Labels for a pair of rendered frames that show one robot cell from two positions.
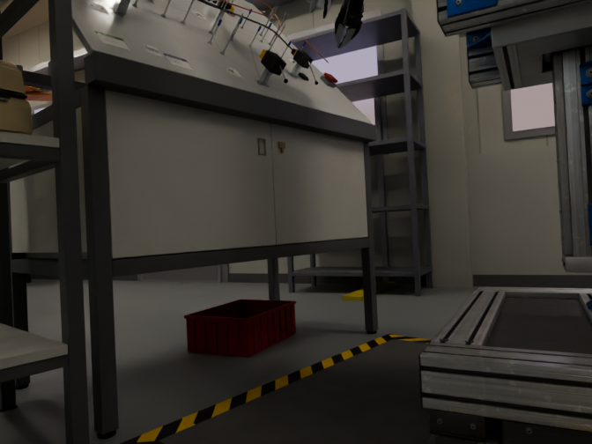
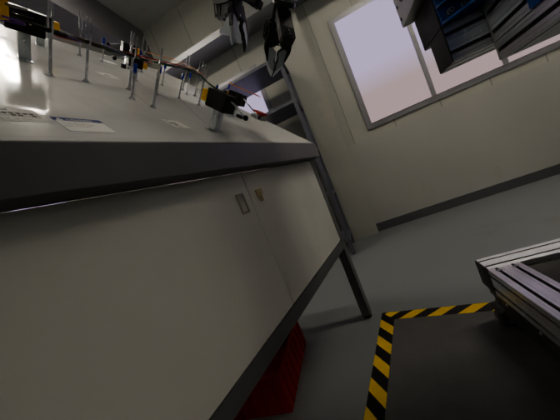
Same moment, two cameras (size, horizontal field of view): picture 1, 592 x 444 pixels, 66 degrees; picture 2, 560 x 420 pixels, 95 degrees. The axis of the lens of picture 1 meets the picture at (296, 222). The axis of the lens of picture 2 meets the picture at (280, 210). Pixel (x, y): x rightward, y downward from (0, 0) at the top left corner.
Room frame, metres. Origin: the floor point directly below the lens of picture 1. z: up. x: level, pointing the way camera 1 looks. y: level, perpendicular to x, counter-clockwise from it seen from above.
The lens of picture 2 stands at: (0.75, 0.15, 0.70)
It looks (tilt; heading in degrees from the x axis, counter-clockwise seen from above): 3 degrees down; 348
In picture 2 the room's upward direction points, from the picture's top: 22 degrees counter-clockwise
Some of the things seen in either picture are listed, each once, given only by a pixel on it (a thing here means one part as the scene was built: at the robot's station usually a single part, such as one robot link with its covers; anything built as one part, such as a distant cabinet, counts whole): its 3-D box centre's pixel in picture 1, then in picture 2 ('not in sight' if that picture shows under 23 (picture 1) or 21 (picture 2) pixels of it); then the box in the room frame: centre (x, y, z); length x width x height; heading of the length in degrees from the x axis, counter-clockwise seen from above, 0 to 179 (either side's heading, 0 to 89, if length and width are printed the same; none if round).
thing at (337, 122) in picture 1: (273, 111); (239, 157); (1.45, 0.06, 0.83); 1.18 x 0.05 x 0.06; 139
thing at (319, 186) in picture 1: (324, 187); (302, 215); (1.67, -0.11, 0.60); 0.55 x 0.03 x 0.39; 139
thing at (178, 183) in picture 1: (203, 180); (192, 287); (1.26, 0.25, 0.60); 0.55 x 0.02 x 0.39; 139
